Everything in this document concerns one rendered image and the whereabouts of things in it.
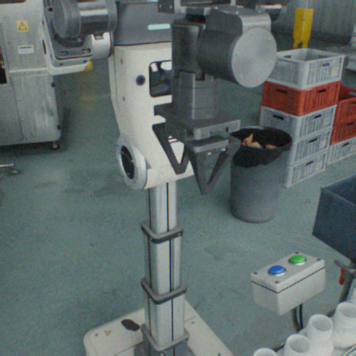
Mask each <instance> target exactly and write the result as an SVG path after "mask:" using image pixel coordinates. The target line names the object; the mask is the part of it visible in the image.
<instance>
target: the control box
mask: <svg viewBox="0 0 356 356"><path fill-rule="evenodd" d="M295 255H301V256H304V261H302V262H300V263H294V262H291V261H290V257H292V256H295ZM275 265H283V266H284V272H283V273H270V272H269V268H270V267H272V266H275ZM250 276H251V281H252V287H253V296H254V302H256V304H259V305H261V306H262V307H263V308H266V309H268V310H270V311H271V312H274V313H276V314H278V315H279V316H282V315H283V314H285V313H287V312H289V311H291V321H292V325H293V327H294V330H295V333H296V332H298V331H300V330H301V329H303V328H304V327H303V321H302V316H303V302H305V301H306V300H309V299H310V298H311V297H313V296H314V295H316V294H318V293H320V292H322V291H323V290H324V289H325V288H326V275H325V268H324V262H323V260H322V259H319V258H317V257H313V256H311V255H308V254H303V253H299V252H295V253H292V254H290V255H288V256H287V257H284V258H282V259H280V260H279V261H276V262H274V263H272V264H271V265H268V266H266V267H264V268H263V269H260V270H258V271H257V272H255V273H252V274H250ZM298 305H299V315H300V322H299V320H298V319H297V306H298ZM299 324H300V325H299Z"/></svg>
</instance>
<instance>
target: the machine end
mask: <svg viewBox="0 0 356 356"><path fill-rule="evenodd" d="M52 4H53V0H0V46H1V47H2V49H1V51H2V57H3V60H4V61H3V63H4V70H2V71H1V72H0V146H1V145H18V144H28V143H37V142H46V141H52V145H50V146H49V149H50V150H57V149H59V148H60V146H59V145H56V143H55V141H56V140H59V138H60V135H61V128H62V121H63V116H64V105H65V96H64V95H65V90H64V86H63V81H62V74H59V75H51V74H50V73H49V72H48V69H47V65H46V62H45V55H44V53H43V50H42V47H41V46H42V43H41V39H40V37H39V34H38V29H39V26H40V22H41V19H42V16H43V13H44V10H45V7H46V6H52Z"/></svg>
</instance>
